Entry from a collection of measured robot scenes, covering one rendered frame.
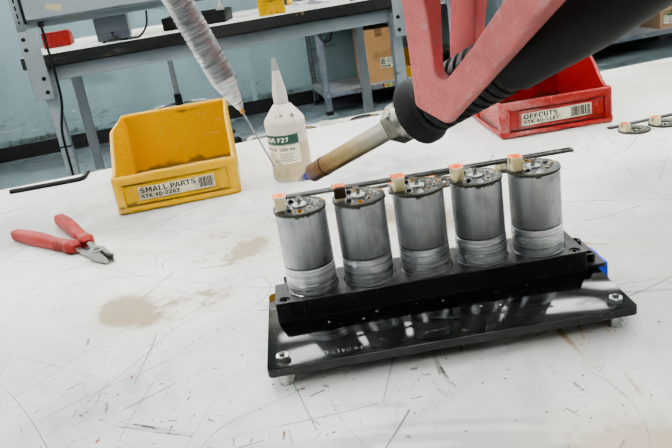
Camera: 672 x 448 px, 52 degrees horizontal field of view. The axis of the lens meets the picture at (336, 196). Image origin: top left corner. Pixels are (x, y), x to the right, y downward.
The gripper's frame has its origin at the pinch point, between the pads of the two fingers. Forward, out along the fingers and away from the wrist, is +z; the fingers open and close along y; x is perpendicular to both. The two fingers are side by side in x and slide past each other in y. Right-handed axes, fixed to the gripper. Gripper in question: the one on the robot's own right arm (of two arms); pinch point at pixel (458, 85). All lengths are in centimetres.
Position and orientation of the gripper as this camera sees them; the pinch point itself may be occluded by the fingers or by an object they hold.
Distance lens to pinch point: 24.4
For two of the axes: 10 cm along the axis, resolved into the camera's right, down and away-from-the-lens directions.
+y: -6.3, 3.4, -7.0
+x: 7.5, 5.1, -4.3
